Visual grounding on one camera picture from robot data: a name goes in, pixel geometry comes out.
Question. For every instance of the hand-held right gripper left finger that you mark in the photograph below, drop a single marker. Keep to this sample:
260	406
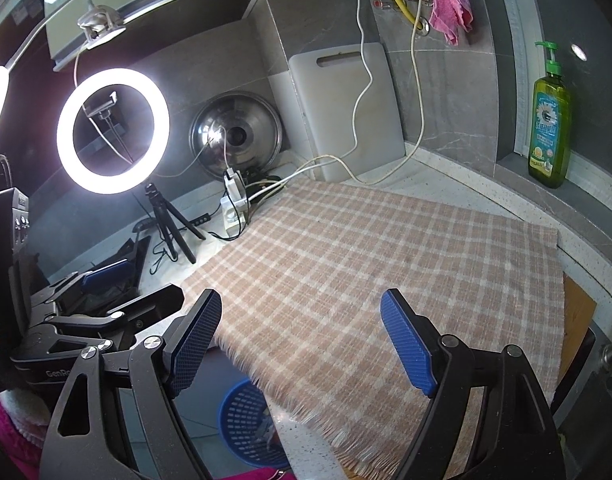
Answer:
196	345

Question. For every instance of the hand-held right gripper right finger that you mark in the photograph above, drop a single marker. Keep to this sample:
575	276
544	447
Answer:
408	345

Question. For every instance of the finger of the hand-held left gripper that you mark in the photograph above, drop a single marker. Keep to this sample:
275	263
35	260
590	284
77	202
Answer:
106	272
156	302

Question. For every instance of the round blue plastic basket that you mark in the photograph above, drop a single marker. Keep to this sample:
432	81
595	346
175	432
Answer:
241	420

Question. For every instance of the black tripod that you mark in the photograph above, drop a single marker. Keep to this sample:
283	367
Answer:
166	220

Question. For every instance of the beige plaid cloth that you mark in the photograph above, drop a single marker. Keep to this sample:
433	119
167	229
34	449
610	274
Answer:
361	260

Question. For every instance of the white power strip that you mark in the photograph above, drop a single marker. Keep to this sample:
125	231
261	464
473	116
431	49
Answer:
233	220

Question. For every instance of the white charger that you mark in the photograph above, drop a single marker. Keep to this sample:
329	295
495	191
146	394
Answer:
234	185

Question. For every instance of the person's pink clothing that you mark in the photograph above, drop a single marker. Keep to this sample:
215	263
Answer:
256	475

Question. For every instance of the steel pot lid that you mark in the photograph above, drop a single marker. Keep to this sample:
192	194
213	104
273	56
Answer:
261	120

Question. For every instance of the white cutting board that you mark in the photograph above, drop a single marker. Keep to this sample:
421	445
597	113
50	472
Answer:
336	110

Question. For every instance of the white gooseneck clip lamp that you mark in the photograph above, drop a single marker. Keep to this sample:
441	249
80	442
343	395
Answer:
98	25

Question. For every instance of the green dish soap bottle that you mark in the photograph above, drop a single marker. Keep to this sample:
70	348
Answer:
548	135

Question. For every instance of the window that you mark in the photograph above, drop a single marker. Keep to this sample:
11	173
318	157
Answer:
586	110

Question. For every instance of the pink cloth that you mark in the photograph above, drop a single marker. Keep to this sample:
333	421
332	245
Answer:
448	5

